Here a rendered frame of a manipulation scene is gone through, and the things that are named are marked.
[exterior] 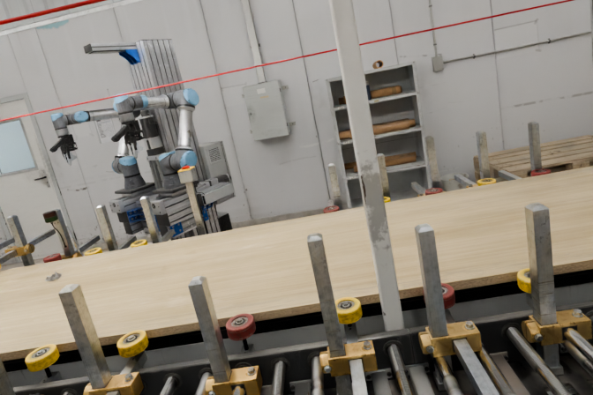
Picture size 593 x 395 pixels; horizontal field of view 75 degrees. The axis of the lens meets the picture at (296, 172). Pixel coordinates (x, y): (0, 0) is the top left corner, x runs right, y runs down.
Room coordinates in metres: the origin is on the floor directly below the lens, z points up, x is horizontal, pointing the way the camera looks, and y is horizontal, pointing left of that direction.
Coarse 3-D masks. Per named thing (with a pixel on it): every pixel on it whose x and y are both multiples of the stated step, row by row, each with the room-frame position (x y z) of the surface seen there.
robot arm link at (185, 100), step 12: (180, 96) 2.60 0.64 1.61; (192, 96) 2.61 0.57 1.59; (180, 108) 2.58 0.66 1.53; (192, 108) 2.60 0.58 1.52; (180, 120) 2.56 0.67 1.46; (180, 132) 2.53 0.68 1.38; (180, 144) 2.51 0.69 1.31; (180, 156) 2.46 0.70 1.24; (192, 156) 2.49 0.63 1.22; (180, 168) 2.48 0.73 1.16
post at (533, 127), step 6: (528, 126) 1.86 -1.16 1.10; (534, 126) 1.83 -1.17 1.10; (534, 132) 1.83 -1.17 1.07; (534, 138) 1.83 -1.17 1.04; (534, 144) 1.83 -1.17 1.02; (534, 150) 1.83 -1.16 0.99; (540, 150) 1.83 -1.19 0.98; (534, 156) 1.83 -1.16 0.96; (540, 156) 1.83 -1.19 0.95; (534, 162) 1.83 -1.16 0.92; (540, 162) 1.83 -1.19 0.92; (534, 168) 1.83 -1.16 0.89; (540, 168) 1.83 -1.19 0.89
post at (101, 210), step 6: (96, 210) 2.02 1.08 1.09; (102, 210) 2.02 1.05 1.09; (102, 216) 2.01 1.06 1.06; (108, 216) 2.04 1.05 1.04; (102, 222) 2.02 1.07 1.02; (108, 222) 2.03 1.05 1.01; (102, 228) 2.02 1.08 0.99; (108, 228) 2.01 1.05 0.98; (108, 234) 2.01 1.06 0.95; (108, 240) 2.02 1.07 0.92; (114, 240) 2.03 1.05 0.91; (108, 246) 2.02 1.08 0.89; (114, 246) 2.02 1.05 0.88
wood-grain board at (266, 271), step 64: (448, 192) 1.72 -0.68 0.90; (512, 192) 1.55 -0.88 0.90; (576, 192) 1.41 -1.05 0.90; (128, 256) 1.74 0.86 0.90; (192, 256) 1.57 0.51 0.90; (256, 256) 1.43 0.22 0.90; (448, 256) 1.12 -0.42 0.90; (512, 256) 1.04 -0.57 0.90; (576, 256) 0.97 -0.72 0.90; (0, 320) 1.32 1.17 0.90; (64, 320) 1.22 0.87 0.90; (128, 320) 1.13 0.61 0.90; (192, 320) 1.05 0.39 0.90; (256, 320) 1.02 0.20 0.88
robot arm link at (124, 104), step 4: (120, 96) 2.20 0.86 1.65; (124, 96) 2.21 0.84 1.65; (128, 96) 2.24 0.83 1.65; (116, 100) 2.20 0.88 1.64; (120, 100) 2.19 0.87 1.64; (124, 100) 2.20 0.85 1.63; (128, 100) 2.22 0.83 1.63; (132, 100) 2.25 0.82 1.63; (116, 104) 2.20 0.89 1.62; (120, 104) 2.19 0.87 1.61; (124, 104) 2.20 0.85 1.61; (128, 104) 2.22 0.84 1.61; (132, 104) 2.24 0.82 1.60; (116, 108) 2.21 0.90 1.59; (120, 108) 2.19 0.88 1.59; (124, 108) 2.20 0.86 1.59; (128, 108) 2.21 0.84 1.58; (132, 108) 2.26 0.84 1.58; (120, 112) 2.20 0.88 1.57; (124, 112) 2.20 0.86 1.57; (128, 112) 2.20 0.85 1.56
